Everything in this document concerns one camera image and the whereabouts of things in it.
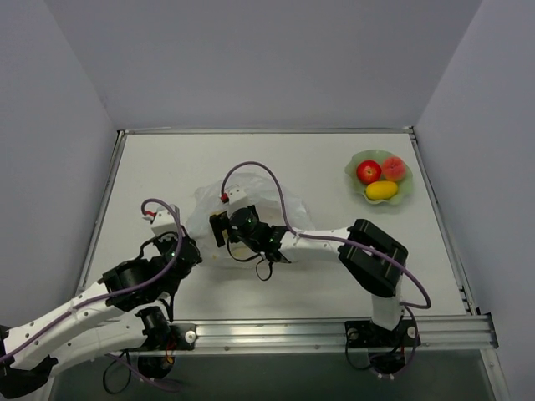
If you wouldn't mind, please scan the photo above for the yellow fake mango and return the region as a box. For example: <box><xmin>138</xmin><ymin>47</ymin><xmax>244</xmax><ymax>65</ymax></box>
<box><xmin>364</xmin><ymin>180</ymin><xmax>399</xmax><ymax>201</ymax></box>

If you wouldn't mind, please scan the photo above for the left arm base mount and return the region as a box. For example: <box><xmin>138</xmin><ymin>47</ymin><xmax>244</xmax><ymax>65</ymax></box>
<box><xmin>135</xmin><ymin>307</ymin><xmax>197</xmax><ymax>379</ymax></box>

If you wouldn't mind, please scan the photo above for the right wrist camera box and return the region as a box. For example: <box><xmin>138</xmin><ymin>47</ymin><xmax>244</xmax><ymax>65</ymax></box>
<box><xmin>220</xmin><ymin>185</ymin><xmax>248</xmax><ymax>208</ymax></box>

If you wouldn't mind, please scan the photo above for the orange fake peach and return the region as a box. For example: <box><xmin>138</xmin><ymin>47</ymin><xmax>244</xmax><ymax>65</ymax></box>
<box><xmin>381</xmin><ymin>156</ymin><xmax>406</xmax><ymax>182</ymax></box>

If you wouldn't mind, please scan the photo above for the aluminium front rail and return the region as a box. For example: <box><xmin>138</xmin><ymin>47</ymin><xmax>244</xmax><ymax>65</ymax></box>
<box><xmin>183</xmin><ymin>315</ymin><xmax>501</xmax><ymax>356</ymax></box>

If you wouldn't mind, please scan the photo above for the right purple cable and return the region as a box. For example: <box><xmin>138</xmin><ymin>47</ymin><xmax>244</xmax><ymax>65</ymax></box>
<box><xmin>220</xmin><ymin>160</ymin><xmax>432</xmax><ymax>310</ymax></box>

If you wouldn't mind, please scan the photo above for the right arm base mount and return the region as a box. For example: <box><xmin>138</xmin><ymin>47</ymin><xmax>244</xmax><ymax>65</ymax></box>
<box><xmin>344</xmin><ymin>317</ymin><xmax>421</xmax><ymax>381</ymax></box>

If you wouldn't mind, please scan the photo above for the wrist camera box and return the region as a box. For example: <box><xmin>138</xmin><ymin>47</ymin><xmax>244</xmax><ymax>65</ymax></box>
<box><xmin>143</xmin><ymin>206</ymin><xmax>178</xmax><ymax>237</ymax></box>
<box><xmin>220</xmin><ymin>185</ymin><xmax>248</xmax><ymax>208</ymax></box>

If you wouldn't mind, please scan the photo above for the red fake apple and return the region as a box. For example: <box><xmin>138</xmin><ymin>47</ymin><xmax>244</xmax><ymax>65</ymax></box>
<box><xmin>355</xmin><ymin>160</ymin><xmax>382</xmax><ymax>185</ymax></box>

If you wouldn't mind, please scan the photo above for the green wavy glass bowl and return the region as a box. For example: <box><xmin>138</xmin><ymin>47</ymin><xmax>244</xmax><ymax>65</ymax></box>
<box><xmin>344</xmin><ymin>150</ymin><xmax>414</xmax><ymax>206</ymax></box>

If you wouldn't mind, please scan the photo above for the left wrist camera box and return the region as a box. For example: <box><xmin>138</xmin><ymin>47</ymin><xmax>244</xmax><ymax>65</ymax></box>
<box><xmin>143</xmin><ymin>206</ymin><xmax>178</xmax><ymax>237</ymax></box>

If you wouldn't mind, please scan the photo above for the white plastic bag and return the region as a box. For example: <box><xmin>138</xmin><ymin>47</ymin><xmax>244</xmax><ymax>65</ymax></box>
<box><xmin>186</xmin><ymin>172</ymin><xmax>314</xmax><ymax>268</ymax></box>

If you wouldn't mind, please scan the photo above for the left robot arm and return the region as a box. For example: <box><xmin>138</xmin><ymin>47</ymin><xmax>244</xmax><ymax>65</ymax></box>
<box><xmin>1</xmin><ymin>231</ymin><xmax>201</xmax><ymax>399</ymax></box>

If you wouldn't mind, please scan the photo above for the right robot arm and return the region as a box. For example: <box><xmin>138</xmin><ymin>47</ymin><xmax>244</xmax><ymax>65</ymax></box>
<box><xmin>209</xmin><ymin>206</ymin><xmax>409</xmax><ymax>345</ymax></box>

